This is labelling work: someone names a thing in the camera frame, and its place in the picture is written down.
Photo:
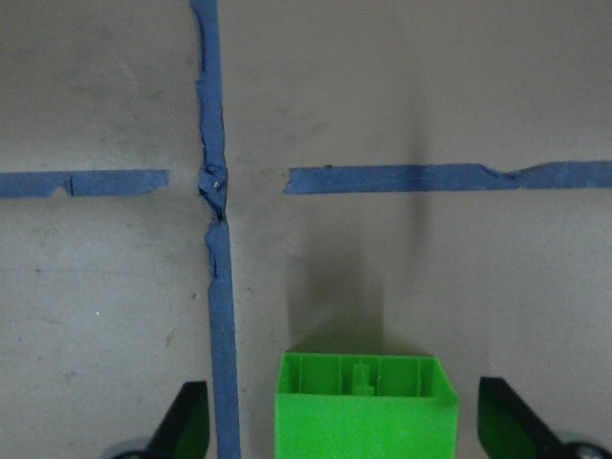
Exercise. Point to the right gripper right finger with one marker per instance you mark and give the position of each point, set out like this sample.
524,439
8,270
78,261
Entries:
508,428

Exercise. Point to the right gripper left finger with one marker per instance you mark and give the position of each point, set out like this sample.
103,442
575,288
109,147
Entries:
183,432

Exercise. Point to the green toy block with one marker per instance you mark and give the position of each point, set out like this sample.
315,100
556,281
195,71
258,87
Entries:
364,406

